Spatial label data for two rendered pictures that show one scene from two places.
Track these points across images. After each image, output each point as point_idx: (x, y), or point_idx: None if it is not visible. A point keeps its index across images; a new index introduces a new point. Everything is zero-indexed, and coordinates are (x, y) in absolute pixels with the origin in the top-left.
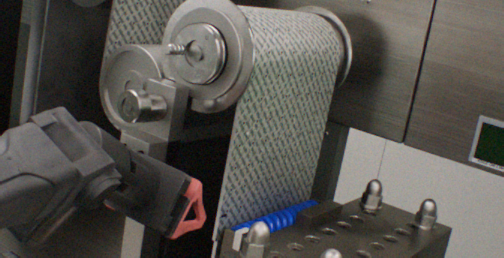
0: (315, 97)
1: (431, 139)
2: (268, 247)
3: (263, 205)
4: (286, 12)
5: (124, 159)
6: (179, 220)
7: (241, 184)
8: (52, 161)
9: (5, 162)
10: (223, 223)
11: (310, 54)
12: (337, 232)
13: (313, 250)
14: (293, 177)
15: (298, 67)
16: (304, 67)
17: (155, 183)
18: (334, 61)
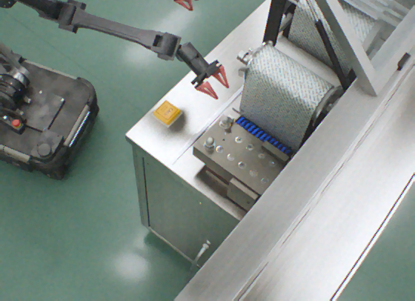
0: (293, 116)
1: None
2: (223, 125)
3: (264, 127)
4: (299, 77)
5: (187, 58)
6: (196, 87)
7: (250, 109)
8: (148, 41)
9: (138, 34)
10: (242, 113)
11: (287, 97)
12: (263, 159)
13: (238, 145)
14: (283, 133)
15: (279, 96)
16: (283, 98)
17: (198, 73)
18: (307, 113)
